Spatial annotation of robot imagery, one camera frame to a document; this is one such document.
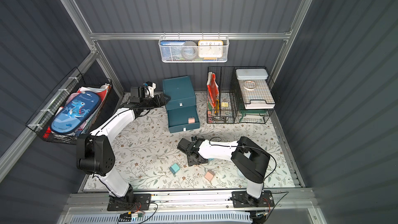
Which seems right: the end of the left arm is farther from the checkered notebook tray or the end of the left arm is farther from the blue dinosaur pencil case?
the checkered notebook tray

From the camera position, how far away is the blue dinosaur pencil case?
0.62 metres

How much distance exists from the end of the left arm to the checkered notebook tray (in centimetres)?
46
